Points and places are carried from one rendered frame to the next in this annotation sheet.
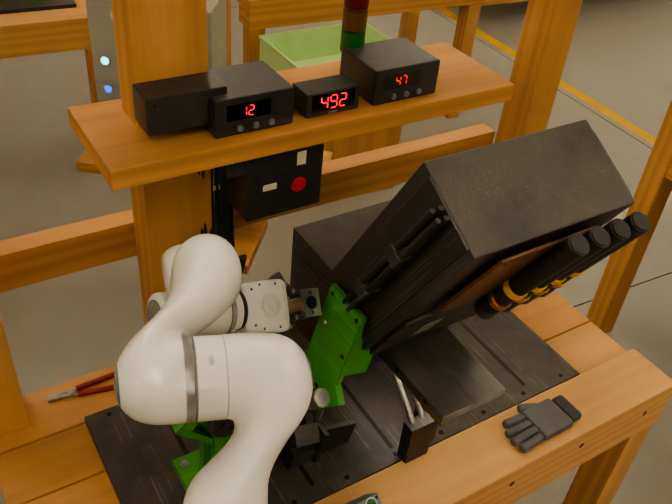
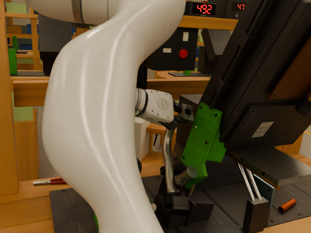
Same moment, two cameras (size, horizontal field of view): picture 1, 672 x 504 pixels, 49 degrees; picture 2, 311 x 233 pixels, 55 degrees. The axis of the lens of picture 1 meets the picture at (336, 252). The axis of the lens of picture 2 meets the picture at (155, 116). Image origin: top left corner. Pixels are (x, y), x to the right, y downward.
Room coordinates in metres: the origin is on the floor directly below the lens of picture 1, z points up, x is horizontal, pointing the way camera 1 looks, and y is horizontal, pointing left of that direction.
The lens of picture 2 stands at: (0.17, -0.05, 1.50)
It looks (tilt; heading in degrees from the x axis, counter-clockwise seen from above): 17 degrees down; 12
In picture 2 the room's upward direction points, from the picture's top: 4 degrees clockwise
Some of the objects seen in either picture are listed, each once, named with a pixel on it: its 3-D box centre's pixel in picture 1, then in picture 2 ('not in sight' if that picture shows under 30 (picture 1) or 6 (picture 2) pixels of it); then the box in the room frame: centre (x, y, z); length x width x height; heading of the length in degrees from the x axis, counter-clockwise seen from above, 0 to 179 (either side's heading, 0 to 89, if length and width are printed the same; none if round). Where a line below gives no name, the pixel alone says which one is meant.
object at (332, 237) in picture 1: (362, 289); (217, 138); (1.35, -0.07, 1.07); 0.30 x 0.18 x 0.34; 125
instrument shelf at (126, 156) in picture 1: (309, 103); (190, 22); (1.38, 0.09, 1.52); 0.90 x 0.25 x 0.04; 125
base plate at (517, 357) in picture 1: (348, 396); (208, 199); (1.17, -0.06, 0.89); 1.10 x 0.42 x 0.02; 125
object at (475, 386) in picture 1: (414, 344); (252, 152); (1.13, -0.19, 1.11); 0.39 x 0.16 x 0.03; 35
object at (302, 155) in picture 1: (271, 167); (169, 47); (1.28, 0.15, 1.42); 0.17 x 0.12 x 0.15; 125
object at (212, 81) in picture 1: (180, 103); not in sight; (1.18, 0.30, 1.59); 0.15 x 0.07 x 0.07; 125
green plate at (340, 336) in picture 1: (346, 337); (208, 137); (1.08, -0.04, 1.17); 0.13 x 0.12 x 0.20; 125
